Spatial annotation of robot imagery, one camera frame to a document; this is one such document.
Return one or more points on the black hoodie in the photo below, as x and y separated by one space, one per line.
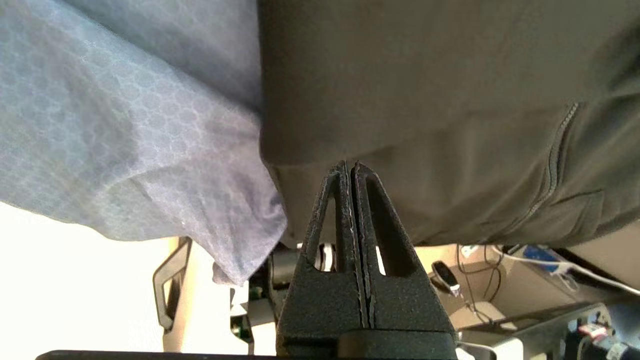
425 75

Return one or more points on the blue plastic item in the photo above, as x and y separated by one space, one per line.
542 255

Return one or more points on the blue-sheeted bed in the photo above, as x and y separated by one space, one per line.
125 125

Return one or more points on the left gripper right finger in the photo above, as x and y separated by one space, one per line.
410 305

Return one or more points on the small black remote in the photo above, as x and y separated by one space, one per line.
446 277

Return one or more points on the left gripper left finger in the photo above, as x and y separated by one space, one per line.
320 305

